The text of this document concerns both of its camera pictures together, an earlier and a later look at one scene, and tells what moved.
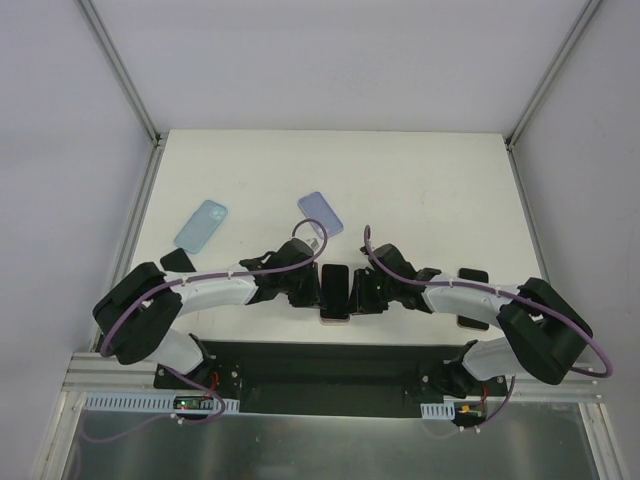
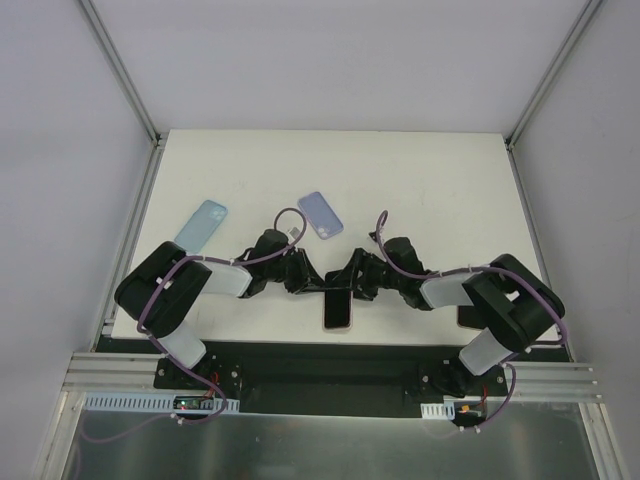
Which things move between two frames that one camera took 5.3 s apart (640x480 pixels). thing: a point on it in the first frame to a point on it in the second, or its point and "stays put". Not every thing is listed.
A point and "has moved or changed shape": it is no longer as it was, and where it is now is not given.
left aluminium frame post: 120,70 stays put
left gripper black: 308,285 to 304,273
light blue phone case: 201,226 stays put
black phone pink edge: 334,299 has moved or changed shape
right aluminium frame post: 552,70 stays put
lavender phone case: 316,209 stays put
